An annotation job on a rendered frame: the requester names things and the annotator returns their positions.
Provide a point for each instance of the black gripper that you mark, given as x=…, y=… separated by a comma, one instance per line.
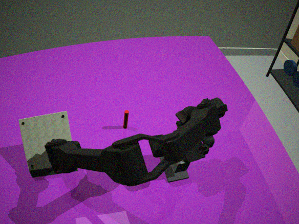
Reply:
x=157, y=150

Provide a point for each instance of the dark red peg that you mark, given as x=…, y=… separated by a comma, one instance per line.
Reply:
x=125, y=120

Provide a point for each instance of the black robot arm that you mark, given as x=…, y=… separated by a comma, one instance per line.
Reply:
x=123, y=161

